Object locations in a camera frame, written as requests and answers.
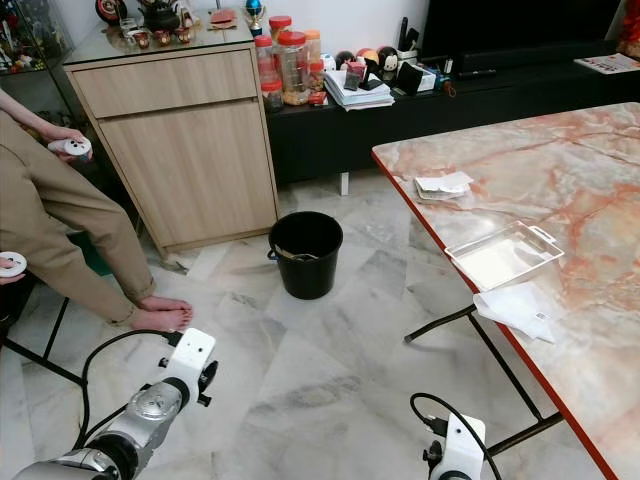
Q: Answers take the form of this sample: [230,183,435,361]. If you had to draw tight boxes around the white cardboard package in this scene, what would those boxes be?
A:
[473,282,556,344]

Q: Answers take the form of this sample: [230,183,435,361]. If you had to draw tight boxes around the white round controller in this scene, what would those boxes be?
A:
[63,138,94,161]
[0,250,29,280]

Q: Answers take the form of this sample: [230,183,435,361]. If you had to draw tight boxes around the black rubbish bin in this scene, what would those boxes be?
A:
[268,211,345,300]

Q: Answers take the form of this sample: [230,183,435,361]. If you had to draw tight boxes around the person's left hand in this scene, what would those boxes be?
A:
[45,125,91,159]

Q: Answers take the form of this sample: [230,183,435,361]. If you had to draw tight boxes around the person's bare right foot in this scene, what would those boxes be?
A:
[130,308,193,332]

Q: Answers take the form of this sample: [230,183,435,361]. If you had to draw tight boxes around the person's bare foot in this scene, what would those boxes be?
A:
[140,294,193,313]
[130,308,193,332]

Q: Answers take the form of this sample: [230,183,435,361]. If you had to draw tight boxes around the person's bare left foot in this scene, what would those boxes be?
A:
[140,294,193,313]

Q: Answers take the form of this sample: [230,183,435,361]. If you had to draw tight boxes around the black metal table legs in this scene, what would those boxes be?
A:
[405,303,566,456]

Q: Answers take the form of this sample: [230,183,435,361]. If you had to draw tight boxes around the green cloth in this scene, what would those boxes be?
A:
[72,232,113,276]

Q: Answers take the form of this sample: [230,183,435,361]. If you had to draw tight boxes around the black metal chair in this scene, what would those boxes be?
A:
[0,285,86,386]

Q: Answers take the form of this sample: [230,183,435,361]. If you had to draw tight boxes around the light wood cabinet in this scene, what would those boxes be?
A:
[63,22,281,251]

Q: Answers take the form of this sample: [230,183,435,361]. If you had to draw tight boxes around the clear plastic tray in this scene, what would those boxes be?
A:
[445,220,566,292]

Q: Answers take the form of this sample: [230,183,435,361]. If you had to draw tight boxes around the person's khaki trousers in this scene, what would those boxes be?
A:
[0,108,161,323]

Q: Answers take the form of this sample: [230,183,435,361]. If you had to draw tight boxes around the crumpled white paper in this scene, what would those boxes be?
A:
[414,171,475,201]

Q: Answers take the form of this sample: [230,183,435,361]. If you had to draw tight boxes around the small red lid jar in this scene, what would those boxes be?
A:
[260,80,283,111]

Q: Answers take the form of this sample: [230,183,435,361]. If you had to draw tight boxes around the stack of white papers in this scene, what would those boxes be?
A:
[322,68,396,111]

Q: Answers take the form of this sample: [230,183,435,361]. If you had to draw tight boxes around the large red lid snack jar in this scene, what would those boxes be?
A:
[278,31,311,106]

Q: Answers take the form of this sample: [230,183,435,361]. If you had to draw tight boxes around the tall red lid jar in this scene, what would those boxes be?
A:
[255,35,279,86]

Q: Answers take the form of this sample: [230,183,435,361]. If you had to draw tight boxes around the slim orange jar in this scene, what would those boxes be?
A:
[303,28,323,63]

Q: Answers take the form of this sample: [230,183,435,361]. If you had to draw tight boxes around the black low TV cabinet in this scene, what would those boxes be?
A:
[265,55,640,186]

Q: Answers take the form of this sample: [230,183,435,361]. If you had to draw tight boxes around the red lid orange jar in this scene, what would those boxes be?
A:
[268,15,293,41]

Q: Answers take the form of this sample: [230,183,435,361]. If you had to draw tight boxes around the black mouse toy figure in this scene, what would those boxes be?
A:
[375,45,401,81]

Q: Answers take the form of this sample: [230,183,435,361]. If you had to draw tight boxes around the black box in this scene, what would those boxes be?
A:
[395,60,436,96]

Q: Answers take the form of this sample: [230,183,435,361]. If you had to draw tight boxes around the dark teapot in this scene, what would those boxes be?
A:
[140,0,196,33]

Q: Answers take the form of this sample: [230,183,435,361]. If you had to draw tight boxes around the blue globe trophy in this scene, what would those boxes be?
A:
[244,0,266,36]

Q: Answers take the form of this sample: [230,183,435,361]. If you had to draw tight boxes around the round red black ornament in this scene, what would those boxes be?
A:
[95,0,128,25]

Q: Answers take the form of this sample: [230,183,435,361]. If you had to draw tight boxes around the glass figurine display case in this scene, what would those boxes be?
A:
[0,0,76,76]

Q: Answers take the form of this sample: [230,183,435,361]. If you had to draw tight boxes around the white printed booklet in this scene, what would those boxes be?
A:
[575,53,640,75]

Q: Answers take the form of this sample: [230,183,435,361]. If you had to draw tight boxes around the black television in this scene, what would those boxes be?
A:
[418,0,623,73]

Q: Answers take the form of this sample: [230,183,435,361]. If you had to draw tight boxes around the red costume doll figure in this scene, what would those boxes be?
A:
[618,0,640,59]

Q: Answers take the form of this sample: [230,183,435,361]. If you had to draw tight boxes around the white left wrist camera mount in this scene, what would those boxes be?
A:
[160,328,219,401]

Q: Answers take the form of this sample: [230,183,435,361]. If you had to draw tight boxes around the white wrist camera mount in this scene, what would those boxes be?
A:
[440,412,488,480]
[160,328,219,401]

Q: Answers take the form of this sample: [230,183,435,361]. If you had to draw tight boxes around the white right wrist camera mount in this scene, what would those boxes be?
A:
[440,412,488,480]

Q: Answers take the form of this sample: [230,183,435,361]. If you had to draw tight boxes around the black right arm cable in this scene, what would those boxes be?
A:
[410,393,506,480]

